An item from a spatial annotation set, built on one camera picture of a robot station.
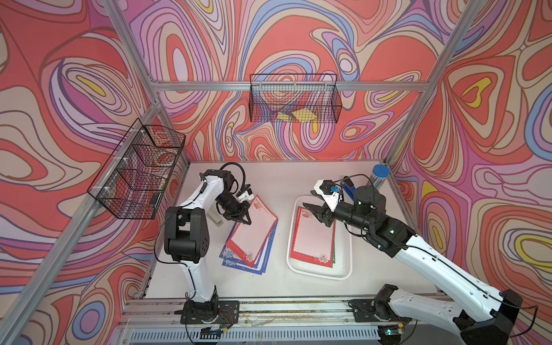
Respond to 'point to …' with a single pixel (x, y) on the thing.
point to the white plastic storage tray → (342, 267)
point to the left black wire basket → (131, 183)
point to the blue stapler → (348, 184)
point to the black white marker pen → (214, 218)
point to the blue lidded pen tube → (380, 172)
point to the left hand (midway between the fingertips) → (250, 222)
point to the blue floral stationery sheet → (267, 261)
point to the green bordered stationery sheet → (334, 251)
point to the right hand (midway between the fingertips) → (309, 202)
